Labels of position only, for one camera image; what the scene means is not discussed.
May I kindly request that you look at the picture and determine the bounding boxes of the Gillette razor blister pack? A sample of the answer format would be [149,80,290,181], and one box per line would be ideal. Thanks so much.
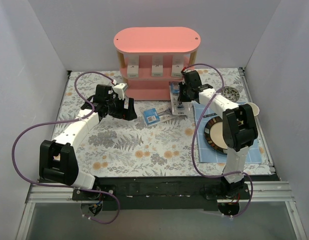
[169,81,191,116]
[142,103,173,127]

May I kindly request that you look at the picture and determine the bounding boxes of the slim white H razor box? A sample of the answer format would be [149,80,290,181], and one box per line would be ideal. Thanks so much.
[151,55,163,77]

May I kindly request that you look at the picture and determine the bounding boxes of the white Harry's razor box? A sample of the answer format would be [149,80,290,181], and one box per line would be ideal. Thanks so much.
[127,55,139,78]

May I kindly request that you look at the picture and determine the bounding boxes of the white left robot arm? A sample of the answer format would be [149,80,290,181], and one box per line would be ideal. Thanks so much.
[39,83,137,200]

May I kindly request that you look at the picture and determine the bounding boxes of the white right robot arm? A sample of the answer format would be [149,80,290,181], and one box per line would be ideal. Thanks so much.
[178,69,258,199]

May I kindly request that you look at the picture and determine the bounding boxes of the floral patterned ceramic bowl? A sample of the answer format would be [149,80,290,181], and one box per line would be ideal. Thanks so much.
[220,86,240,102]

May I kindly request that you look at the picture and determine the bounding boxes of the dark rimmed cream plate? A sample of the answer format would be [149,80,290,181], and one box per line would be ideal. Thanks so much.
[204,116,228,155]

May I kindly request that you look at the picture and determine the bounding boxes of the blue checkered cloth napkin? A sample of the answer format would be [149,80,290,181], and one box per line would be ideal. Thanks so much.
[193,102,262,164]

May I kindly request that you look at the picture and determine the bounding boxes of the yellow ceramic mug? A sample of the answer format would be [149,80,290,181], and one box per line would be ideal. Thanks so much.
[248,102,260,117]

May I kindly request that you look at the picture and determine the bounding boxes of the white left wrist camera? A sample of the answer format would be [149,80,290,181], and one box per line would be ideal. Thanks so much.
[112,83,129,100]

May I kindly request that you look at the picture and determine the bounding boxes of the metal fork dark handle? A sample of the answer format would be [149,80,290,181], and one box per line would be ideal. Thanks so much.
[203,113,217,118]

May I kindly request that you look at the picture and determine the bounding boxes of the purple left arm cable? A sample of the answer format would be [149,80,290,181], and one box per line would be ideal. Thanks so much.
[11,71,121,225]

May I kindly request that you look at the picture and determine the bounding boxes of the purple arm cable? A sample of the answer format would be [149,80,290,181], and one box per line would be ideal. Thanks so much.
[11,71,121,225]
[185,63,254,217]

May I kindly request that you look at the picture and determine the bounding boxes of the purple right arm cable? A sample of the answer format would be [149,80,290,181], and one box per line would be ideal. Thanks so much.
[185,63,254,217]

